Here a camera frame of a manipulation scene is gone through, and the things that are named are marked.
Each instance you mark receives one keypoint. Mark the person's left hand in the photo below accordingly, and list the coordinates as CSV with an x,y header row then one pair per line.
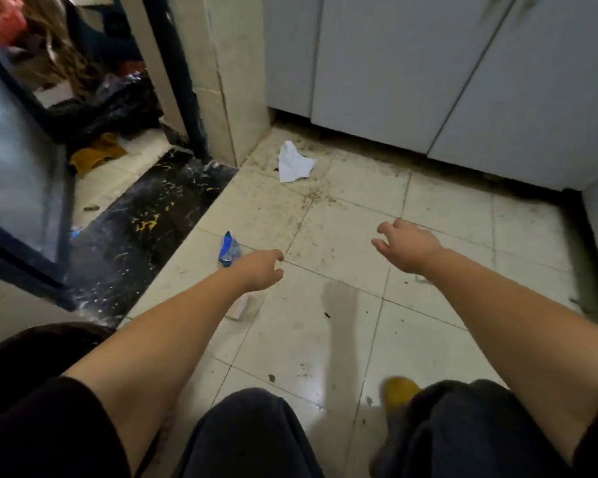
x,y
257,271

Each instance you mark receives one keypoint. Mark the person's right hand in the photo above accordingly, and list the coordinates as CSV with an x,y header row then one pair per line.
x,y
409,246

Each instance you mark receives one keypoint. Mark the person's left fingers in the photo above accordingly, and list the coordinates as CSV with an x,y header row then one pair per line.
x,y
275,266

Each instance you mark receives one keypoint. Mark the person's right thumb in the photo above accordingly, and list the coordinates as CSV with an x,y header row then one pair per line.
x,y
381,247

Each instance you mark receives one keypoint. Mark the person's right forearm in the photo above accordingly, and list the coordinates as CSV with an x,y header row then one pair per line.
x,y
518,333

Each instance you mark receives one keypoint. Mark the person's left forearm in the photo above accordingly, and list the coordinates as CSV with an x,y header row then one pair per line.
x,y
154,348

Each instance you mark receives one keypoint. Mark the blue and white plastic wrapper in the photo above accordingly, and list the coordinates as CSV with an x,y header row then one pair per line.
x,y
229,249

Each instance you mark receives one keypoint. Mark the white paper scrap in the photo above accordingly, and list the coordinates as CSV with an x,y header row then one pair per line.
x,y
239,306

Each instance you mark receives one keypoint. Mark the crumpled white paper tissue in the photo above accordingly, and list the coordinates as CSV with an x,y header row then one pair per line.
x,y
294,164

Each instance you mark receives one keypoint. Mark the yellow slipper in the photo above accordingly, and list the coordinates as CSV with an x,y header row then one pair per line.
x,y
397,392

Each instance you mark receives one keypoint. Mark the person's dark trousers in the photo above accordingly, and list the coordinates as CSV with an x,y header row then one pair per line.
x,y
329,433

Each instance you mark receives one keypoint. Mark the white cabinet door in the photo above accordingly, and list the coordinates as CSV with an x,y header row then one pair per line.
x,y
290,49
538,94
398,64

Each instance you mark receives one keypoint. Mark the yellow cloth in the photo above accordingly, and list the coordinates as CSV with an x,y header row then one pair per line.
x,y
96,154

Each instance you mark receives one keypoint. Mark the black garbage bag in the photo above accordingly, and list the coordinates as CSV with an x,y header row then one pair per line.
x,y
109,106

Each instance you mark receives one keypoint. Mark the red plastic bag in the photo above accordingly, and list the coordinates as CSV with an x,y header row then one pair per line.
x,y
2,17

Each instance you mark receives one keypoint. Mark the dark door frame post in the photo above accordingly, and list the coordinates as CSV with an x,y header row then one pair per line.
x,y
177,74

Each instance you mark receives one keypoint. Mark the glass door with dark frame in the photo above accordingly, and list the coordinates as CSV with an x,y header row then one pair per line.
x,y
20,164

